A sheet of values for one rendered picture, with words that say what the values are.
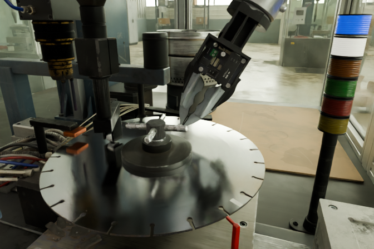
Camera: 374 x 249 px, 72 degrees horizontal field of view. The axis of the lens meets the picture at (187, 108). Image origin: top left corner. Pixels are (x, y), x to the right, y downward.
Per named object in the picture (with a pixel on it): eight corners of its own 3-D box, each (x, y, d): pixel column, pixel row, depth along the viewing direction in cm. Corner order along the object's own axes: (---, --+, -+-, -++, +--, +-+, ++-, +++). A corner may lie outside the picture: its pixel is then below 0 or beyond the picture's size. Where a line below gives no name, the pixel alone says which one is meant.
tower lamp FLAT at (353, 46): (358, 54, 42) (362, 35, 41) (367, 58, 38) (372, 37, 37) (328, 53, 44) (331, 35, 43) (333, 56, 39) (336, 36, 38)
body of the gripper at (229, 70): (186, 67, 38) (230, -10, 35) (192, 68, 46) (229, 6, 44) (231, 94, 37) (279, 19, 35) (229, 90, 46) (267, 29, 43)
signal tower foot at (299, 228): (333, 228, 53) (335, 218, 52) (336, 241, 49) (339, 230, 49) (288, 218, 55) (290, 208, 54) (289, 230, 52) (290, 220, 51)
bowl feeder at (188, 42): (229, 103, 131) (232, 29, 120) (216, 125, 104) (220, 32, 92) (172, 98, 140) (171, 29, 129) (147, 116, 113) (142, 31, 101)
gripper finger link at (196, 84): (161, 120, 41) (191, 69, 39) (169, 114, 47) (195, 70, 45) (178, 130, 41) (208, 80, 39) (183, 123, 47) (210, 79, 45)
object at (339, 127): (343, 126, 46) (346, 110, 45) (349, 137, 42) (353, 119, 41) (315, 123, 48) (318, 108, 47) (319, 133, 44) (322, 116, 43)
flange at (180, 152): (182, 134, 47) (182, 122, 47) (201, 165, 37) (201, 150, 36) (119, 142, 45) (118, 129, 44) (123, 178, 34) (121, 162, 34)
